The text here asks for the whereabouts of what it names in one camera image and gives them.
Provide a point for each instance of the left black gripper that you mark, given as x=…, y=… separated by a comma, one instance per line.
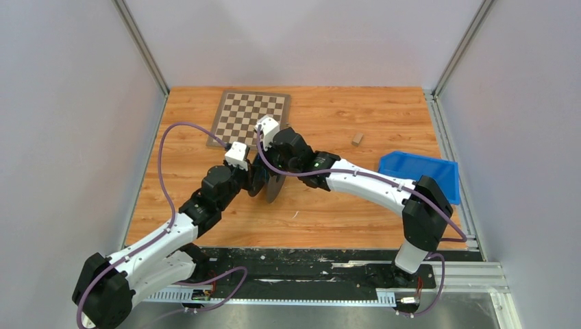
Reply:
x=248, y=176

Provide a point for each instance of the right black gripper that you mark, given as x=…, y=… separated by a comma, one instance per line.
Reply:
x=268, y=154

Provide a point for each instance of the dark grey cable spool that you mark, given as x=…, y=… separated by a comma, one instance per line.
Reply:
x=273, y=186

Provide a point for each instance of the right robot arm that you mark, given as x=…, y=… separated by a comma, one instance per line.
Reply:
x=422, y=205

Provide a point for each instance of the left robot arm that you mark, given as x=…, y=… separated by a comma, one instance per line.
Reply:
x=159, y=245

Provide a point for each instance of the wooden chessboard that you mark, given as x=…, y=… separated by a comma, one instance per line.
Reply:
x=239, y=111

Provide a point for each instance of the small wooden block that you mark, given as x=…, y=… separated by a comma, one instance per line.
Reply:
x=357, y=139

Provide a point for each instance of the blue plastic bin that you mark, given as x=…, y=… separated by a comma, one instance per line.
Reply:
x=412, y=166

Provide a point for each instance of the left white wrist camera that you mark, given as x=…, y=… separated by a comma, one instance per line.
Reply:
x=236, y=156

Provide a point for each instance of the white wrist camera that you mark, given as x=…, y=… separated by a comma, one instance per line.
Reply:
x=267, y=127
x=236, y=156

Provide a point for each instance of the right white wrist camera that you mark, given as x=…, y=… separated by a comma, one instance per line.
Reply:
x=267, y=127

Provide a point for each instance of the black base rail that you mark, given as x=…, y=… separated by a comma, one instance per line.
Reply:
x=209, y=277

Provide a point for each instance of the right aluminium frame post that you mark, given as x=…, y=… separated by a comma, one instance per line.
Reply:
x=475, y=24

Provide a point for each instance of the aluminium frame post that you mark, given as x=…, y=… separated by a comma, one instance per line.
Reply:
x=475, y=24
x=134, y=31

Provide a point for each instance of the left aluminium frame post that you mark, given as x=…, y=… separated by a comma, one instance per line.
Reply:
x=134, y=31

